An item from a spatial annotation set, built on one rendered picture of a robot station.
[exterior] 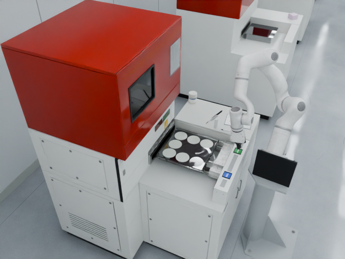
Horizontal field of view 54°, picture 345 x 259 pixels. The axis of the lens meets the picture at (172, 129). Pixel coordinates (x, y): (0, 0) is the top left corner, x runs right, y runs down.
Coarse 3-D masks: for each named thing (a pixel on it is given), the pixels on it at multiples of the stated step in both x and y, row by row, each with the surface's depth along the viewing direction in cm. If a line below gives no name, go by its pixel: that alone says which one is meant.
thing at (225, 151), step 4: (224, 148) 262; (228, 148) 262; (220, 152) 258; (224, 152) 258; (228, 152) 258; (220, 156) 255; (224, 156) 255; (220, 160) 251; (224, 160) 251; (216, 168) 245; (220, 168) 245; (212, 176) 241; (216, 176) 239
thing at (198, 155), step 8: (200, 136) 269; (168, 144) 262; (184, 144) 262; (192, 144) 262; (160, 152) 255; (176, 152) 255; (184, 152) 255; (192, 152) 255; (200, 152) 255; (208, 152) 255; (176, 160) 248; (192, 160) 249; (200, 160) 249; (200, 168) 242
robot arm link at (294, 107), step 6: (288, 102) 234; (294, 102) 229; (300, 102) 228; (288, 108) 232; (294, 108) 229; (300, 108) 229; (288, 114) 232; (294, 114) 231; (300, 114) 231; (282, 120) 236; (288, 120) 234; (294, 120) 235; (276, 126) 239; (282, 126) 236; (288, 126) 235
